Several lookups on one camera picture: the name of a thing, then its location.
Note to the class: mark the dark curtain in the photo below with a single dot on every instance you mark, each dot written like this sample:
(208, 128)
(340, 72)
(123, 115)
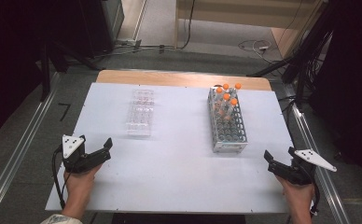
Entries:
(353, 93)
(8, 62)

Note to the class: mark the person's right hand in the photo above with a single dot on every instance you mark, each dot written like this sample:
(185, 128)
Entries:
(297, 191)

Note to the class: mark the pale wooden furniture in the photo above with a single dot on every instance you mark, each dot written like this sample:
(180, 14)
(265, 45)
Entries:
(247, 15)

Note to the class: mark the black metal stand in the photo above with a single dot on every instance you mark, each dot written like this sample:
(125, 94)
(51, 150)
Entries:
(303, 56)
(45, 74)

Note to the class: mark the orange-capped clear tube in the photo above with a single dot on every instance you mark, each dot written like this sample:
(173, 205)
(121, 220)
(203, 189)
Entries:
(238, 86)
(233, 101)
(219, 90)
(225, 86)
(226, 96)

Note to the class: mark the white board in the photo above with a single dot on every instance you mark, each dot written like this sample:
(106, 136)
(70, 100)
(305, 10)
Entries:
(176, 168)

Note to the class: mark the person's left hand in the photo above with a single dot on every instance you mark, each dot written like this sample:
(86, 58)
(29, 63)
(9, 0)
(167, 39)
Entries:
(79, 183)

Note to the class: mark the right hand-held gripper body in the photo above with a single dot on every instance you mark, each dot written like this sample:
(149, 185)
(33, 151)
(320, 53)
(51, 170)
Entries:
(294, 174)

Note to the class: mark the clear plastic tube rack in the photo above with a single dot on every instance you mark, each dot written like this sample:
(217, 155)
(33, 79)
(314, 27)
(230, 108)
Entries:
(139, 115)

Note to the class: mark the black cabinet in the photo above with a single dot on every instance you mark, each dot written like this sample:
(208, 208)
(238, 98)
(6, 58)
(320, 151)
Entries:
(98, 25)

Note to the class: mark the grey power strip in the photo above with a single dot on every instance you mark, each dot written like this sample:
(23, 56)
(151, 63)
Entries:
(128, 42)

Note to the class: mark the white metal tube rack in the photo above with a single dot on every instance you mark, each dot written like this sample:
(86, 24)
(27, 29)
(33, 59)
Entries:
(232, 137)

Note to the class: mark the wooden table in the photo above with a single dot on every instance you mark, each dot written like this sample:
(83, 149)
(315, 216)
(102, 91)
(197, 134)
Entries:
(169, 77)

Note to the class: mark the person's left pale sleeve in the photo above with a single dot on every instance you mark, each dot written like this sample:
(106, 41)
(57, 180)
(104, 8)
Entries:
(61, 219)

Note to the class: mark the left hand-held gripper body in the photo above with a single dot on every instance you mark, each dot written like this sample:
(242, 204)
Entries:
(76, 161)

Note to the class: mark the aluminium rail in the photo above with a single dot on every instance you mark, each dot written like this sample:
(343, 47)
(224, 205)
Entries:
(17, 155)
(319, 174)

